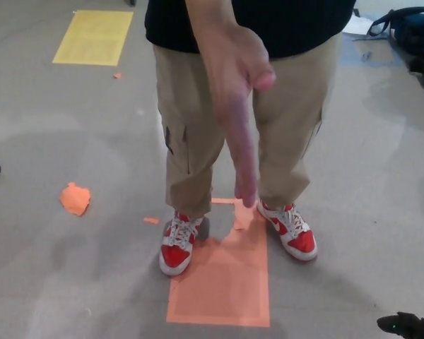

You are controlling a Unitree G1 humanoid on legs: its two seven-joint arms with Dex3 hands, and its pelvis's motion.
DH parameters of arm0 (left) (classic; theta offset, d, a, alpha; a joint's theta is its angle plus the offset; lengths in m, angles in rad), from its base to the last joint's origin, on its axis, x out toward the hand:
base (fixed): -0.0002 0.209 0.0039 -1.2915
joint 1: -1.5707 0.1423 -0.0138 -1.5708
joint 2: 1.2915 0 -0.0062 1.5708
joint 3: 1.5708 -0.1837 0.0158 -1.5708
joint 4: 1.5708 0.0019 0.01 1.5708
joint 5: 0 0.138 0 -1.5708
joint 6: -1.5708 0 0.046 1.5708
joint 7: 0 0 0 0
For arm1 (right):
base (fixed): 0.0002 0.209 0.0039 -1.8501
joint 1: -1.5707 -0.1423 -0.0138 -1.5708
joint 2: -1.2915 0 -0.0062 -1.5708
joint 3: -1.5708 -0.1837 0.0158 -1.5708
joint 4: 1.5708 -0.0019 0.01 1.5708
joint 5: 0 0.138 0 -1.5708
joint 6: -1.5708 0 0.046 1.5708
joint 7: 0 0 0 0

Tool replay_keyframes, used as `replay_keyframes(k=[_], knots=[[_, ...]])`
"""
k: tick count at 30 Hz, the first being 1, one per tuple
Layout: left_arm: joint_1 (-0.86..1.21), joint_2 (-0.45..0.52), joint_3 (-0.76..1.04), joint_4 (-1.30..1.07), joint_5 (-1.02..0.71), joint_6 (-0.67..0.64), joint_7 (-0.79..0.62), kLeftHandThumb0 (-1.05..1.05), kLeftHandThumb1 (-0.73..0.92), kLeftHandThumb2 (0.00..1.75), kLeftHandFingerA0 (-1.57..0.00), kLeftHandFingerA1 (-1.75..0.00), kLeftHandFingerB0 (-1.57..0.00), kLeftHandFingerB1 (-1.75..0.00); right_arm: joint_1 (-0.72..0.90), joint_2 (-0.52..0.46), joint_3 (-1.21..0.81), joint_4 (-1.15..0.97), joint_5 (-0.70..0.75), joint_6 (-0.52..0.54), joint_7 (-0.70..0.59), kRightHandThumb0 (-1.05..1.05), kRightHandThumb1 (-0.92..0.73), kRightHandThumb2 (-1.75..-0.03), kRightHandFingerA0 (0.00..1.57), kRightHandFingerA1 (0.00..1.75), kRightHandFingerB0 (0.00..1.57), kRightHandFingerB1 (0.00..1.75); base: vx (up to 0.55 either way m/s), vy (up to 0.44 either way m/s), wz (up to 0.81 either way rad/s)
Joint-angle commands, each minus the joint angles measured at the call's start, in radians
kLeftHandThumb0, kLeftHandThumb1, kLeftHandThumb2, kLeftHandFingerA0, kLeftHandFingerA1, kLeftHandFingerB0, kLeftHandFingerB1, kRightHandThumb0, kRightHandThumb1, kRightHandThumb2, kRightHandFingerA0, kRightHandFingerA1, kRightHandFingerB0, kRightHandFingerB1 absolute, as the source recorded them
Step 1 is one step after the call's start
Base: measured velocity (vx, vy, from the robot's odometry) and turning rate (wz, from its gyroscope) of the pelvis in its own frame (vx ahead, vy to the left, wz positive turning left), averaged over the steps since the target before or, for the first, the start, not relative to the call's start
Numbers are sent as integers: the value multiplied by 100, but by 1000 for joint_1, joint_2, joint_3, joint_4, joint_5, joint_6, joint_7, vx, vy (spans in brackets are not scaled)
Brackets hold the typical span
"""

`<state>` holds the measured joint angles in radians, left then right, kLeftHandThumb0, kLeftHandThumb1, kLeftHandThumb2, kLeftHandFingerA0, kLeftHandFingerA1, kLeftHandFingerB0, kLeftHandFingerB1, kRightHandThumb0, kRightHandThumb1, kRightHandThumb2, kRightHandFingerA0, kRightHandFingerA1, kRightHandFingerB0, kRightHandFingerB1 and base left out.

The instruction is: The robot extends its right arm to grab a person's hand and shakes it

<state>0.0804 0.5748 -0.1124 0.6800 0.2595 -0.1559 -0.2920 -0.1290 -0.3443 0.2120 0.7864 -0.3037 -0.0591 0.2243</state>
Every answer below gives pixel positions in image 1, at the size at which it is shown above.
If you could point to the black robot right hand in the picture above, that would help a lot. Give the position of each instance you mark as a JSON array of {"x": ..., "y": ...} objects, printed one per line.
[{"x": 406, "y": 326}]

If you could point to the person's bare hand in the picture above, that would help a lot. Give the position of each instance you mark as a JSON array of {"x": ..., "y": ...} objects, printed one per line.
[{"x": 233, "y": 63}]

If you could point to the person's bare forearm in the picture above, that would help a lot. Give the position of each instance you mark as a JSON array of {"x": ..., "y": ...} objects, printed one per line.
[{"x": 208, "y": 14}]

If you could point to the black t-shirt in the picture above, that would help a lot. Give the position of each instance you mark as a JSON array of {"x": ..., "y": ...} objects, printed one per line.
[{"x": 286, "y": 24}]

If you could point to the khaki cargo trousers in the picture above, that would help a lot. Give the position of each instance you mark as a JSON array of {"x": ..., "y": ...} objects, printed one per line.
[{"x": 187, "y": 141}]

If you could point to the small orange paper scrap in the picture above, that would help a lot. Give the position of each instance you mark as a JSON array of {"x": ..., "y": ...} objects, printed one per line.
[{"x": 117, "y": 75}]

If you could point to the white paper sheet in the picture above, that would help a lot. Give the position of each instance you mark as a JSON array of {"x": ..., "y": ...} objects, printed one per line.
[{"x": 357, "y": 23}]

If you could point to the yellow floor marking rectangle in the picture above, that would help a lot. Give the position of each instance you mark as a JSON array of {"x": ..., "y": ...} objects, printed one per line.
[{"x": 92, "y": 37}]

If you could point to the red and white sneaker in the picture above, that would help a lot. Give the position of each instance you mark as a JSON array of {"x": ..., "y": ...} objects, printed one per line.
[
  {"x": 176, "y": 247},
  {"x": 291, "y": 229}
]

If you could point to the long orange paper scrap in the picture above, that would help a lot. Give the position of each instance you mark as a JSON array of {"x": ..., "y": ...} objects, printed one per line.
[{"x": 151, "y": 220}]

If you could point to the dark blue backpack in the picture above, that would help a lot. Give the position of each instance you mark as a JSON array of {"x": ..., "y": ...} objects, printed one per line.
[{"x": 415, "y": 35}]

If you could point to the orange floor marking rectangle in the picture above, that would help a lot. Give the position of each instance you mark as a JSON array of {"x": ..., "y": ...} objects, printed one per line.
[{"x": 222, "y": 286}]

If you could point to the crumpled orange paper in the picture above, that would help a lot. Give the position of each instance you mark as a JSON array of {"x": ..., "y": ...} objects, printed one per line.
[{"x": 75, "y": 199}]

